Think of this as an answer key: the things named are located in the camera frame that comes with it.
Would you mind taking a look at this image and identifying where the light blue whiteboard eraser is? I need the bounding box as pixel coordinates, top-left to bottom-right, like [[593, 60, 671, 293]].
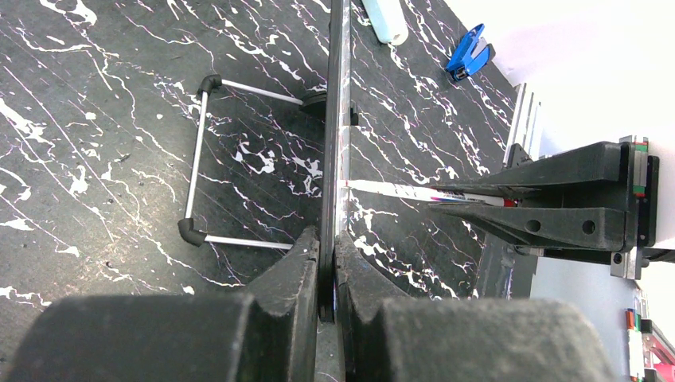
[[362, 0, 408, 46]]

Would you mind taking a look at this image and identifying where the pink plastic object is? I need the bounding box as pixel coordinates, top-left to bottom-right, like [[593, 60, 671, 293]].
[[650, 343, 674, 382]]

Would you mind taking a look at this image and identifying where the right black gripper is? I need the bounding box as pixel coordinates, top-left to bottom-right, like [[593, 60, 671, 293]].
[[430, 135, 674, 280]]

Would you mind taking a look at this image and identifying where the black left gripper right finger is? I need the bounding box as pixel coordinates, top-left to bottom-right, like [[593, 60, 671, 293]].
[[334, 232, 616, 381]]

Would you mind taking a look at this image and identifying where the red capped whiteboard marker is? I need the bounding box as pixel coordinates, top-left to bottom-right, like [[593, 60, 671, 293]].
[[340, 180, 518, 207]]

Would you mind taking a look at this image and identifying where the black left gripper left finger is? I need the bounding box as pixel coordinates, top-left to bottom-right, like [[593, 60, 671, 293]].
[[7, 227, 319, 381]]

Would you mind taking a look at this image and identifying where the bundle of coloured markers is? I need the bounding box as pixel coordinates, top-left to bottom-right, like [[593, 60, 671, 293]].
[[625, 308, 651, 382]]

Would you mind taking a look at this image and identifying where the white whiteboard black frame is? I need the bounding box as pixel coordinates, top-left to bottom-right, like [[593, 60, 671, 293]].
[[318, 1, 352, 323]]

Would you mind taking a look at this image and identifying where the whiteboard wire stand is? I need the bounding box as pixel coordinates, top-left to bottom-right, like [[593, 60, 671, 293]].
[[178, 74, 326, 250]]

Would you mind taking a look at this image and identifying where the aluminium frame rail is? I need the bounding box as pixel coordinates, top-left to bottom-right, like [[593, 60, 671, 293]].
[[503, 83, 543, 166]]

